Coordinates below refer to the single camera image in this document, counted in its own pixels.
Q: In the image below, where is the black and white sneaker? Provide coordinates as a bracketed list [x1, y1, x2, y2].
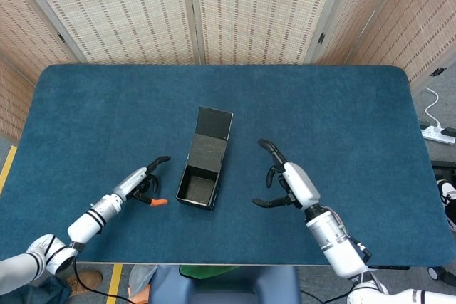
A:
[436, 179, 456, 231]

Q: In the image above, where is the white power strip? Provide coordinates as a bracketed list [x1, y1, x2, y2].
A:
[420, 122, 456, 145]

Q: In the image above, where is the white power cable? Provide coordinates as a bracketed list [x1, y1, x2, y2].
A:
[425, 86, 445, 130]

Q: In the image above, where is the green cloth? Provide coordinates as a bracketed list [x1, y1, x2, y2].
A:
[179, 264, 239, 278]

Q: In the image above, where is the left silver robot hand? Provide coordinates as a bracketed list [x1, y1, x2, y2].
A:
[112, 155, 172, 209]

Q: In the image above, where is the blue carpet table surface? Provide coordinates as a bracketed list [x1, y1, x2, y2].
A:
[0, 64, 440, 266]

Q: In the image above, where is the black chair base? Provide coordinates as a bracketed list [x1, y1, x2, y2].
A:
[430, 159, 456, 181]

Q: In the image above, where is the black cardboard box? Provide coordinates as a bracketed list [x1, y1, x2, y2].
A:
[175, 105, 235, 212]

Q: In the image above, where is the woven folding screen panel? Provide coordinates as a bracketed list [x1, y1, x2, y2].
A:
[356, 0, 456, 86]
[309, 0, 403, 66]
[10, 0, 204, 65]
[0, 0, 85, 145]
[188, 0, 352, 65]

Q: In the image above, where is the black floor cable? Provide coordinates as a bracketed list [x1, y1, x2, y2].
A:
[301, 289, 350, 304]

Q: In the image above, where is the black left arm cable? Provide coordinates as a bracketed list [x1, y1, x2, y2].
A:
[72, 259, 140, 304]

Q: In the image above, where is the grey plastic bag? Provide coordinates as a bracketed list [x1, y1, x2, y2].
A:
[128, 264, 160, 296]

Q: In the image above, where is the brown leather shoe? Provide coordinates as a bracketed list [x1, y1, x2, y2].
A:
[66, 270, 104, 298]

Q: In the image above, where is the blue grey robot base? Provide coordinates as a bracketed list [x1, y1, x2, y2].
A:
[149, 264, 302, 304]

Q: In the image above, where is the black caster wheel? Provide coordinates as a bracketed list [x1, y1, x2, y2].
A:
[427, 265, 446, 282]

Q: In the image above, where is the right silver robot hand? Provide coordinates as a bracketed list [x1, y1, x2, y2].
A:
[251, 138, 321, 212]

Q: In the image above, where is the blue jeans leg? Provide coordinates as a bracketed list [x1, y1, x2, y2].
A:
[10, 275, 72, 304]

